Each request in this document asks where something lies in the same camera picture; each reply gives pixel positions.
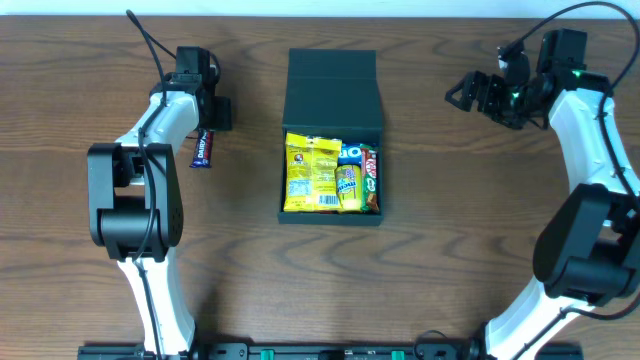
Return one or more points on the red KitKat bar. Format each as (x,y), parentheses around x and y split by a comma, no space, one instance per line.
(369,178)

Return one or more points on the yellow Mentos roll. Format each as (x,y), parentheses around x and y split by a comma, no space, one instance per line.
(349,188)

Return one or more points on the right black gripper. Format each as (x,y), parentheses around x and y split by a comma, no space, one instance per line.
(491,91)

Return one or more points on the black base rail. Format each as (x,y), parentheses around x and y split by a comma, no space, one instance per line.
(330,351)

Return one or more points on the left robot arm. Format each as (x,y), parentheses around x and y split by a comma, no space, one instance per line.
(136,211)

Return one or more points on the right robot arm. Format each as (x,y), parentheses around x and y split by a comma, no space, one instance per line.
(588,253)

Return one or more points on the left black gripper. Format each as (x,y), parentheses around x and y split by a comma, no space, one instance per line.
(220,115)

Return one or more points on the dark green box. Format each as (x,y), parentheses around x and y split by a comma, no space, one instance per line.
(334,93)

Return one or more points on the purple Dairy Milk bar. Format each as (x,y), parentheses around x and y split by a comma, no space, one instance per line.
(203,148)

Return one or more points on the blue Oreo cookie pack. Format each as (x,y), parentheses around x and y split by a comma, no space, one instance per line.
(350,155)

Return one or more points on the yellow Hacks candy bag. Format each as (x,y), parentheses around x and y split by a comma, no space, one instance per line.
(310,184)

